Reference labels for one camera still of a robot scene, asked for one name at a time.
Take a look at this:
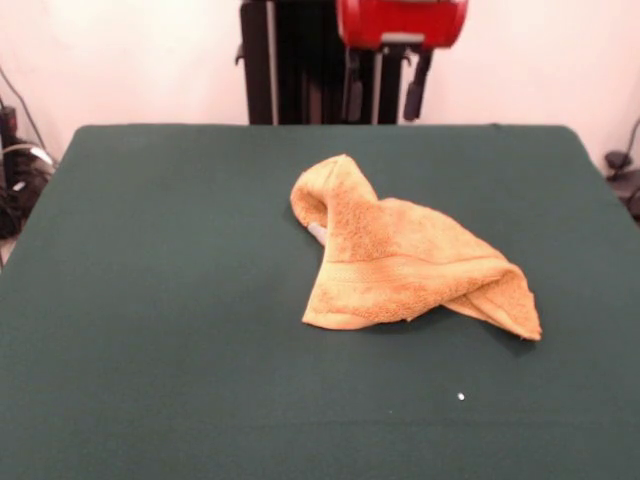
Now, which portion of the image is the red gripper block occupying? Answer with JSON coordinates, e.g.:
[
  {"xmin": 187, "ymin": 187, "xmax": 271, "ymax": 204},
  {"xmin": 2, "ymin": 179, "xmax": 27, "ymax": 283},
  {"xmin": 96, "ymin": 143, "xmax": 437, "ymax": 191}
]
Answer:
[{"xmin": 335, "ymin": 0, "xmax": 471, "ymax": 124}]

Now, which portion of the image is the orange terry towel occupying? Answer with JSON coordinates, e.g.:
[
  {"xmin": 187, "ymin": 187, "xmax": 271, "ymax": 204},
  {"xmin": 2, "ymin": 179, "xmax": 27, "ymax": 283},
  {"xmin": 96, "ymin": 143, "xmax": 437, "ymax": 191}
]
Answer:
[{"xmin": 289, "ymin": 153, "xmax": 544, "ymax": 342}]

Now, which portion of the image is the black floor device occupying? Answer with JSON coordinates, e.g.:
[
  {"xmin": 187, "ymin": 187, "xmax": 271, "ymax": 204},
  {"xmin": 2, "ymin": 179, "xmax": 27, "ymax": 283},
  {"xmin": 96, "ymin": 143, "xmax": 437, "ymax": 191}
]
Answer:
[{"xmin": 603, "ymin": 117, "xmax": 640, "ymax": 221}]

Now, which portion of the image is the dark green table cloth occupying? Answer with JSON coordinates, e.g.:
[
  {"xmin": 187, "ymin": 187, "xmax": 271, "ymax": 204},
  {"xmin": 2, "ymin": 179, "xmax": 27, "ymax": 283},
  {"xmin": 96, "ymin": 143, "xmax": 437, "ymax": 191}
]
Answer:
[{"xmin": 0, "ymin": 123, "xmax": 640, "ymax": 480}]

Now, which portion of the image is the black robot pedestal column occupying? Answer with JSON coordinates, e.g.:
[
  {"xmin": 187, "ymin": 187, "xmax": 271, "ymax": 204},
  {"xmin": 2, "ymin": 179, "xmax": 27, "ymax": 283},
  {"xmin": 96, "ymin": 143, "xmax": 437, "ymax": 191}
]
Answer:
[{"xmin": 234, "ymin": 0, "xmax": 416, "ymax": 125}]

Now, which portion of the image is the black cable bundle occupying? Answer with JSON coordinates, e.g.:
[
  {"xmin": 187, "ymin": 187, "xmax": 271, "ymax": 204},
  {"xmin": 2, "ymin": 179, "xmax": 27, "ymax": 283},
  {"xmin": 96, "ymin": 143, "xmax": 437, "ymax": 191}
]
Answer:
[{"xmin": 0, "ymin": 67, "xmax": 59, "ymax": 241}]

